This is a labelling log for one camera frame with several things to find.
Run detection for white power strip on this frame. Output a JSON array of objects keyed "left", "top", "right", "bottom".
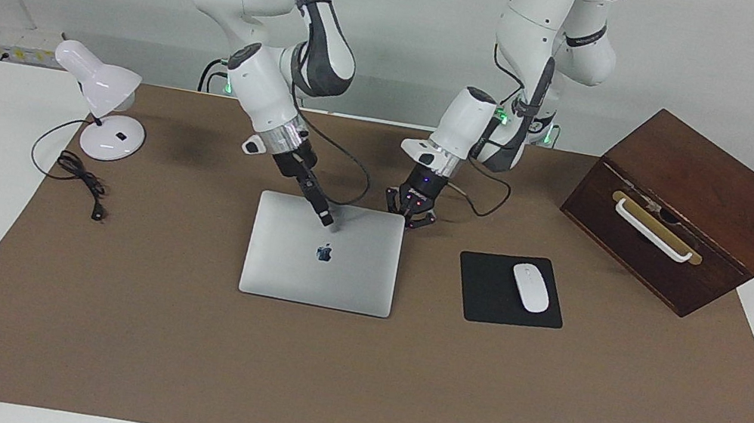
[{"left": 0, "top": 21, "right": 67, "bottom": 72}]

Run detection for dark brown wooden box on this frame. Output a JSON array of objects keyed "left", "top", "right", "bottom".
[{"left": 545, "top": 94, "right": 754, "bottom": 330}]

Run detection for gold handle plate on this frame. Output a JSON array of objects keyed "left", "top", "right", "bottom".
[{"left": 602, "top": 189, "right": 712, "bottom": 267}]

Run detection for white computer mouse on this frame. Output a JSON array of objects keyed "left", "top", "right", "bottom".
[{"left": 505, "top": 261, "right": 557, "bottom": 316}]

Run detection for white desk lamp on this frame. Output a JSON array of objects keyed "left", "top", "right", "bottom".
[{"left": 38, "top": 37, "right": 160, "bottom": 168}]

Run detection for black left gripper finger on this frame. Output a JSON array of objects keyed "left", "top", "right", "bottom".
[
  {"left": 382, "top": 187, "right": 406, "bottom": 216},
  {"left": 406, "top": 205, "right": 438, "bottom": 235}
]

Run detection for brown table mat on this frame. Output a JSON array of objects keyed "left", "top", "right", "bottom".
[{"left": 0, "top": 57, "right": 754, "bottom": 423}]

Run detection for grey Apple laptop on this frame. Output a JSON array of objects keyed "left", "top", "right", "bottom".
[{"left": 237, "top": 188, "right": 409, "bottom": 320}]

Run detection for black mouse pad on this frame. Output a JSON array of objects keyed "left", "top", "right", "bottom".
[{"left": 449, "top": 244, "right": 574, "bottom": 338}]

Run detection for black lamp power cable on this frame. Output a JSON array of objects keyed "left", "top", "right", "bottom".
[{"left": 21, "top": 110, "right": 124, "bottom": 224}]

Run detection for white box handle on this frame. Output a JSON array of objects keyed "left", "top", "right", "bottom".
[{"left": 607, "top": 196, "right": 702, "bottom": 266}]

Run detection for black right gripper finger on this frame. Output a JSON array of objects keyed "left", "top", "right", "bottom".
[{"left": 291, "top": 167, "right": 343, "bottom": 230}]

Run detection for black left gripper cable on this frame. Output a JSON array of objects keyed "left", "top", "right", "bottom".
[{"left": 440, "top": 149, "right": 517, "bottom": 223}]

